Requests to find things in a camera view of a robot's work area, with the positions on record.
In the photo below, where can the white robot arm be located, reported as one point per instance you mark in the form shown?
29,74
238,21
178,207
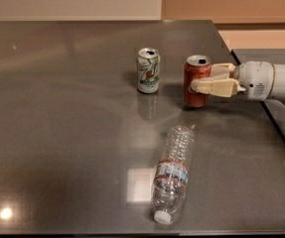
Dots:
278,88

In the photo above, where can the red coke can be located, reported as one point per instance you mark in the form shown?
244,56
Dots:
196,68

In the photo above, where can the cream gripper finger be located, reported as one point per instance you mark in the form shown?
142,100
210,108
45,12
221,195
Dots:
222,70
217,87

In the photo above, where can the clear plastic water bottle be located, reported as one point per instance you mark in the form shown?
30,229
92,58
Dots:
172,174

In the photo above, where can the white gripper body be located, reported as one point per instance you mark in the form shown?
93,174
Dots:
254,79

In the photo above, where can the white green 7up can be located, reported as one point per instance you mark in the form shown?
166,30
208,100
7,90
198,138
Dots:
148,70

